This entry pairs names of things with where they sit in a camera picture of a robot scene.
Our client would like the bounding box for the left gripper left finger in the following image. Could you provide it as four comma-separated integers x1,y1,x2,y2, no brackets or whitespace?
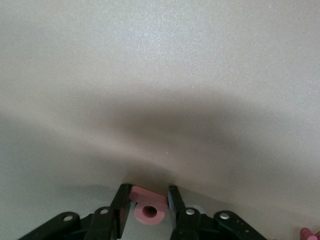
17,183,133,240

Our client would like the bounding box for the dark red letter k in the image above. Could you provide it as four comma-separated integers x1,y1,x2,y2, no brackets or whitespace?
299,226,320,240

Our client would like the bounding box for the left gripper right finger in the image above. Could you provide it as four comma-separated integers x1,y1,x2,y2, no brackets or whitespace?
166,184,270,240

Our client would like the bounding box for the pink letter p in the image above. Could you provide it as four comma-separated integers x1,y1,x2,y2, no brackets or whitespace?
129,185,168,226

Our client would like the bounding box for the brown table cover sheet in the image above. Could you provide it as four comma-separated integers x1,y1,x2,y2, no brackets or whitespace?
0,0,320,240

